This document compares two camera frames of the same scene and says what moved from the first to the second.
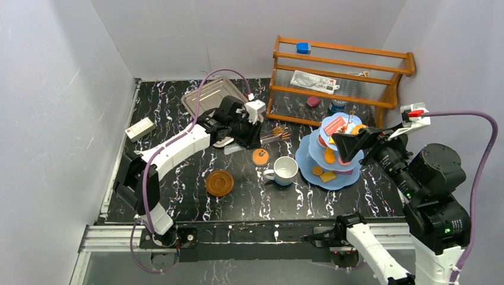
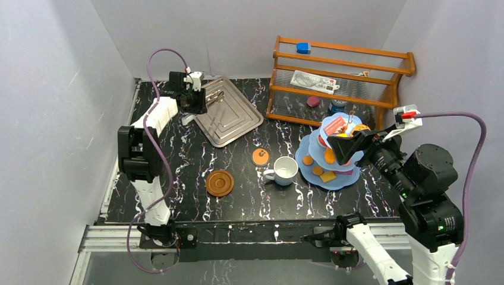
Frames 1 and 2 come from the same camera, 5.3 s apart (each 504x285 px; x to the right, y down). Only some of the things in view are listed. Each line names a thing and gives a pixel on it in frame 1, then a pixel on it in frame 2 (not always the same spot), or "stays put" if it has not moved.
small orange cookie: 317,170 stays put
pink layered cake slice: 337,125 stays put
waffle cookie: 355,130 stays put
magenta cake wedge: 348,172 stays put
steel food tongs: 272,136 to 214,97
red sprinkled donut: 321,142 stays put
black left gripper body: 247,131 to 195,102
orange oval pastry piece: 329,155 stays put
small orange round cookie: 277,130 to 307,160
